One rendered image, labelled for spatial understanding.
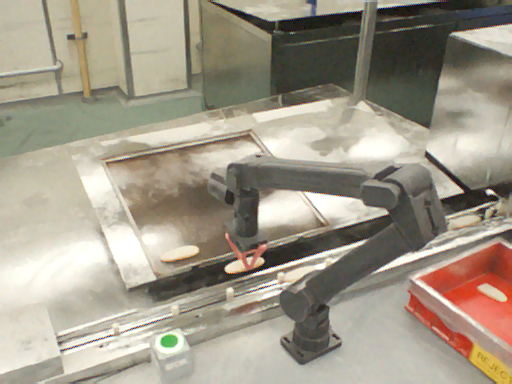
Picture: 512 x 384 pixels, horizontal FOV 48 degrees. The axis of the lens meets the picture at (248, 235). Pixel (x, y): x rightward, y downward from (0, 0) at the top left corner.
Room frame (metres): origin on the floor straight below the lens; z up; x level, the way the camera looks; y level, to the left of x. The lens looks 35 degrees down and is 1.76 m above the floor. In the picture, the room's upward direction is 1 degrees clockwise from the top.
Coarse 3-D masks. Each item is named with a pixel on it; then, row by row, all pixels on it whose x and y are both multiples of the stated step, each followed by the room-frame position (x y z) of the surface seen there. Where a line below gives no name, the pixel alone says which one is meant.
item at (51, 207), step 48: (288, 96) 2.46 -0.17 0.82; (336, 96) 2.47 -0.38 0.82; (0, 192) 1.59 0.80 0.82; (48, 192) 1.59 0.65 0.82; (0, 240) 1.32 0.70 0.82; (48, 240) 1.33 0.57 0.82; (96, 240) 1.33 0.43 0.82; (336, 240) 1.34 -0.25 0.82; (0, 288) 1.11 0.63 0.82; (48, 288) 1.12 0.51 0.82; (96, 288) 1.12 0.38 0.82; (144, 288) 1.12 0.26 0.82; (192, 288) 1.12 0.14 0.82; (96, 336) 0.95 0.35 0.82
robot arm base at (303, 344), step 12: (300, 324) 0.91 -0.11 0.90; (324, 324) 0.91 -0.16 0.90; (288, 336) 0.94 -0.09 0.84; (300, 336) 0.91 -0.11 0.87; (312, 336) 0.90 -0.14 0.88; (324, 336) 0.91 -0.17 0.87; (336, 336) 0.94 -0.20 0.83; (288, 348) 0.90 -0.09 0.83; (300, 348) 0.90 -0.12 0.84; (312, 348) 0.89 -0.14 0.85; (324, 348) 0.90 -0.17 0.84; (336, 348) 0.92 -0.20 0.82; (300, 360) 0.87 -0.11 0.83
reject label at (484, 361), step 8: (472, 352) 0.87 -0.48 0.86; (480, 352) 0.86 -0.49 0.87; (472, 360) 0.87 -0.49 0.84; (480, 360) 0.86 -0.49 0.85; (488, 360) 0.84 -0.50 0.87; (496, 360) 0.83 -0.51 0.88; (480, 368) 0.85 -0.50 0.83; (488, 368) 0.84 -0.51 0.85; (496, 368) 0.82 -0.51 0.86; (496, 376) 0.82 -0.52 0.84; (504, 376) 0.81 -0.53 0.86
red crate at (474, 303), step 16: (464, 288) 1.13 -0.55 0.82; (496, 288) 1.13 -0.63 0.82; (416, 304) 1.02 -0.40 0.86; (464, 304) 1.07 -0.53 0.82; (480, 304) 1.07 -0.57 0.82; (496, 304) 1.07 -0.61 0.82; (432, 320) 0.98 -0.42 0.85; (480, 320) 1.01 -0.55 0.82; (496, 320) 1.01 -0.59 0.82; (448, 336) 0.94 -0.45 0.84; (464, 336) 0.91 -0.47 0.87; (464, 352) 0.90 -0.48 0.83
